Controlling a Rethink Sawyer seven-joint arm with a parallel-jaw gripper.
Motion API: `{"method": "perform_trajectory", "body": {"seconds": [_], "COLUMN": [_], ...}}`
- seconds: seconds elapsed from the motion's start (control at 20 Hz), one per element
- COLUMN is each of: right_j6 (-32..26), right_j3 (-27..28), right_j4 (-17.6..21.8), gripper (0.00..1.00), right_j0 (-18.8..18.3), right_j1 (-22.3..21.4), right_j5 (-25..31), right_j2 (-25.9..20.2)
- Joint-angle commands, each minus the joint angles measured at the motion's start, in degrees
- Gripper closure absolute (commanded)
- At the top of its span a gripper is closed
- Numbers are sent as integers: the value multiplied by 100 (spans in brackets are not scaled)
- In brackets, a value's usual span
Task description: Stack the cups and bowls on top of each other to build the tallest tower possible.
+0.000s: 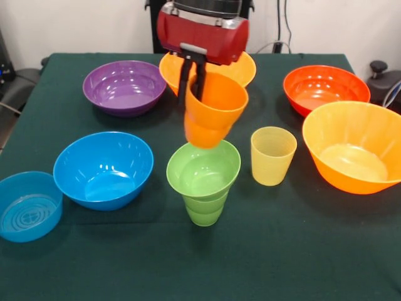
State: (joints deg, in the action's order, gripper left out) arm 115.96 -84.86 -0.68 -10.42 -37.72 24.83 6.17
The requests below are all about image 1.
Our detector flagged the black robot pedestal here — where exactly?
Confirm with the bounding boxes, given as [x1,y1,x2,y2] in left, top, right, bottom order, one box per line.
[145,0,255,54]

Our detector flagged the purple plastic bowl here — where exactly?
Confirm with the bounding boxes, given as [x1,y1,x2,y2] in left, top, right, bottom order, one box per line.
[82,60,167,119]

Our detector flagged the black office chair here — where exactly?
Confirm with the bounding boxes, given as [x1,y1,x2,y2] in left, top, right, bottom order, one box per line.
[0,56,51,151]

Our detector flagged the green plastic cup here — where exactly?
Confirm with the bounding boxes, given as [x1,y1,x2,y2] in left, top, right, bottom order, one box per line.
[182,184,234,227]

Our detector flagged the white blue cable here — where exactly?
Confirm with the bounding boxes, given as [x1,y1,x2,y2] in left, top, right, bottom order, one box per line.
[382,80,401,108]

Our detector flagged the thin black wall cable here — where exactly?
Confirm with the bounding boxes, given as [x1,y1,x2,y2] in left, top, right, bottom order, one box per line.
[283,0,293,43]

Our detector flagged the black computer case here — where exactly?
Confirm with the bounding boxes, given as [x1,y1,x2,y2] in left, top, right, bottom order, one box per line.
[0,29,16,98]

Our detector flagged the dark green tablecloth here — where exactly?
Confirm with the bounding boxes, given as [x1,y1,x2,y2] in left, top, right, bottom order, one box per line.
[0,52,401,301]

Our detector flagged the black wall cable with plug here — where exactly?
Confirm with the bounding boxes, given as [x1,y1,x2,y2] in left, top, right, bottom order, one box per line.
[273,0,283,53]

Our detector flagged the round blue plastic bowl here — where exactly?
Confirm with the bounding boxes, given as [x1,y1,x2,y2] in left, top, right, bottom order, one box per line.
[53,131,155,212]

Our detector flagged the red plastic bowl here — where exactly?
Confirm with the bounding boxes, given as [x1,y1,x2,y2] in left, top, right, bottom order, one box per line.
[283,65,372,119]

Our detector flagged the black chair with knob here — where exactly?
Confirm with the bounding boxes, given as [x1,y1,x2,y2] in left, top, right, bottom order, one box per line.
[367,60,401,114]

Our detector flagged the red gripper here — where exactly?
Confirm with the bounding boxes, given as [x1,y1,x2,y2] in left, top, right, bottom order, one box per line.
[156,3,251,107]

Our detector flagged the shallow translucent blue bowl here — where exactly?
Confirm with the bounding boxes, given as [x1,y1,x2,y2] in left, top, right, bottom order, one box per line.
[0,171,64,243]

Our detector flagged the orange plastic cup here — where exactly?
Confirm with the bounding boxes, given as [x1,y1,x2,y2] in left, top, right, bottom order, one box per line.
[184,72,249,149]

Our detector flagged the yellow plastic cup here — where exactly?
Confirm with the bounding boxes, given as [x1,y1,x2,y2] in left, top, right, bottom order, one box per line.
[250,126,298,187]

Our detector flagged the large orange plastic bowl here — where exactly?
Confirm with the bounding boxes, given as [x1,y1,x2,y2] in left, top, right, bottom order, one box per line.
[302,100,401,195]
[159,51,257,97]

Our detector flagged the green plastic bowl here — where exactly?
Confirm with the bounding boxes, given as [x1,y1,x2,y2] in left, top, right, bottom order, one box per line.
[165,140,242,198]

